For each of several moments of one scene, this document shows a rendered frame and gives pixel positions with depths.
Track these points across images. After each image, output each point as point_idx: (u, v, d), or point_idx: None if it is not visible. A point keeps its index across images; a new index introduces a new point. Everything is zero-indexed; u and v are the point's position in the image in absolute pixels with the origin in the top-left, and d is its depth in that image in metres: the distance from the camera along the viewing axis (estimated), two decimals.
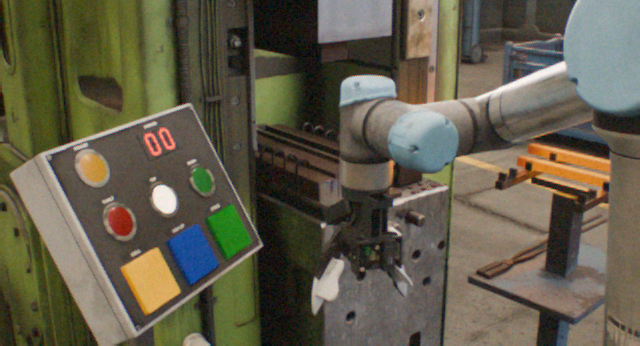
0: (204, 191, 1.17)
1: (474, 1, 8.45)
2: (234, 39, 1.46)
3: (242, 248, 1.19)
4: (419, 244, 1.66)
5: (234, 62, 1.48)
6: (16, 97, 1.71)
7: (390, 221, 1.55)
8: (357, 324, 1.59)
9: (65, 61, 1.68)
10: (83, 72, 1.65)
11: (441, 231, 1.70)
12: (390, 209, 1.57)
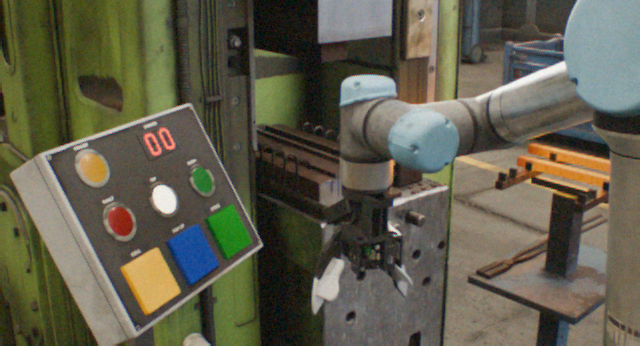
0: (204, 191, 1.17)
1: (474, 1, 8.45)
2: (234, 39, 1.46)
3: (242, 248, 1.19)
4: (419, 244, 1.66)
5: (234, 62, 1.48)
6: (16, 97, 1.71)
7: (390, 221, 1.55)
8: (357, 324, 1.59)
9: (65, 61, 1.68)
10: (83, 72, 1.65)
11: (441, 231, 1.70)
12: (390, 209, 1.57)
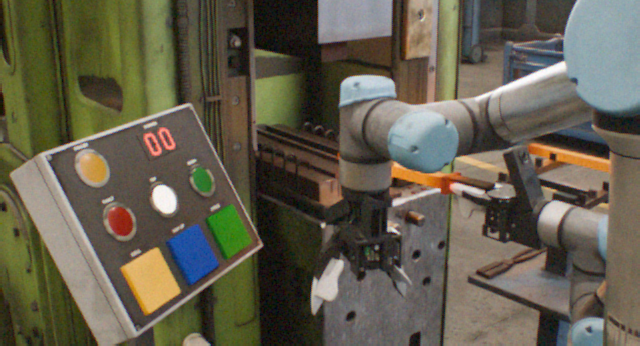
0: (204, 191, 1.17)
1: (474, 1, 8.45)
2: (234, 39, 1.46)
3: (242, 248, 1.19)
4: (419, 244, 1.66)
5: (234, 62, 1.48)
6: (16, 97, 1.71)
7: (390, 221, 1.55)
8: (357, 324, 1.59)
9: (65, 61, 1.68)
10: (83, 72, 1.65)
11: (441, 231, 1.70)
12: (390, 209, 1.57)
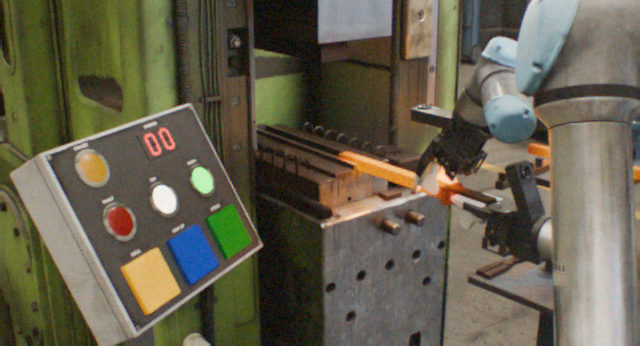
0: (204, 191, 1.17)
1: (474, 1, 8.45)
2: (234, 39, 1.46)
3: (242, 248, 1.19)
4: (419, 244, 1.66)
5: (234, 62, 1.48)
6: (16, 97, 1.71)
7: (390, 221, 1.55)
8: (357, 324, 1.59)
9: (65, 61, 1.68)
10: (83, 72, 1.65)
11: (441, 231, 1.70)
12: (390, 209, 1.57)
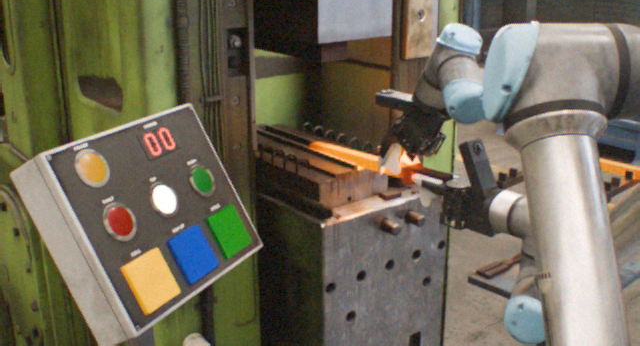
0: (204, 191, 1.17)
1: (474, 1, 8.45)
2: (234, 39, 1.46)
3: (242, 248, 1.19)
4: (419, 244, 1.66)
5: (234, 62, 1.48)
6: (16, 97, 1.71)
7: (390, 221, 1.55)
8: (357, 324, 1.59)
9: (65, 61, 1.68)
10: (83, 72, 1.65)
11: (441, 231, 1.70)
12: (390, 209, 1.57)
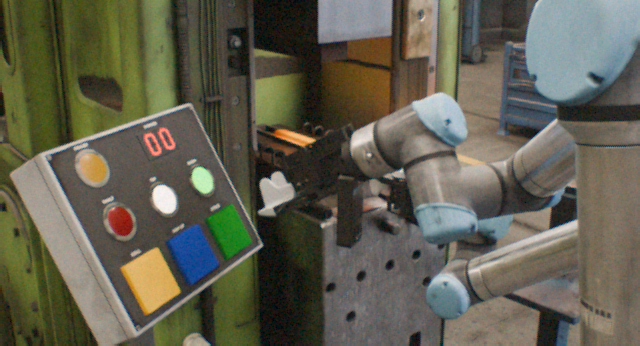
0: (204, 191, 1.17)
1: (474, 1, 8.45)
2: (234, 39, 1.46)
3: (242, 248, 1.19)
4: (419, 244, 1.66)
5: (234, 62, 1.48)
6: (16, 97, 1.71)
7: (390, 221, 1.55)
8: (357, 324, 1.59)
9: (65, 61, 1.68)
10: (83, 72, 1.65)
11: None
12: None
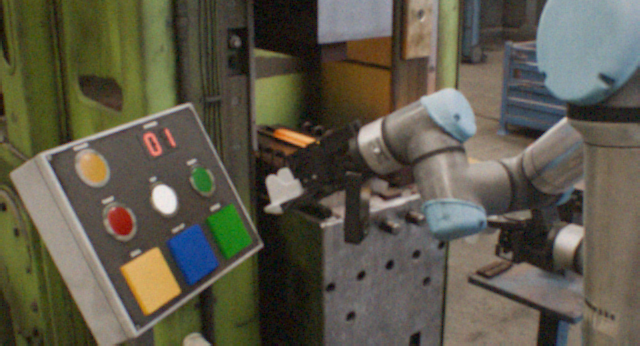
0: (204, 191, 1.17)
1: (474, 1, 8.45)
2: (234, 39, 1.46)
3: (242, 248, 1.19)
4: (419, 244, 1.66)
5: (234, 62, 1.48)
6: (16, 97, 1.71)
7: (390, 221, 1.55)
8: (357, 324, 1.59)
9: (65, 61, 1.68)
10: (83, 72, 1.65)
11: None
12: (390, 209, 1.57)
